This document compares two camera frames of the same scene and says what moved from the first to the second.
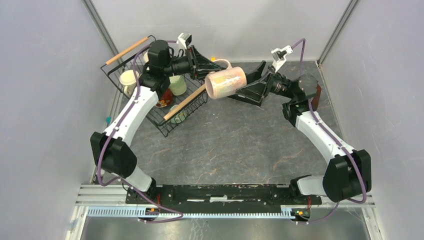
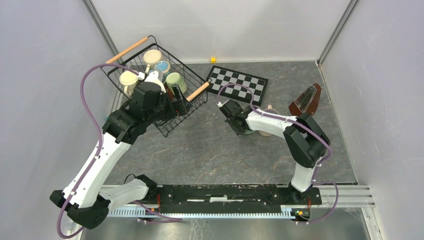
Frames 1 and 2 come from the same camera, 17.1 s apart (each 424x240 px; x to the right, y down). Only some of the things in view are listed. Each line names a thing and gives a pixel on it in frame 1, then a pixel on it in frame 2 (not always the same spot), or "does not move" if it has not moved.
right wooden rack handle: x=200 y=90 does not move
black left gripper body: x=185 y=65 -> x=175 y=109
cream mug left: x=127 y=79 does not move
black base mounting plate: x=225 y=199 does not move
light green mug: x=178 y=85 does not move
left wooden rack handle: x=126 y=51 does not move
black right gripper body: x=277 y=85 -> x=239 y=132
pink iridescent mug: x=222 y=82 -> x=271 y=110
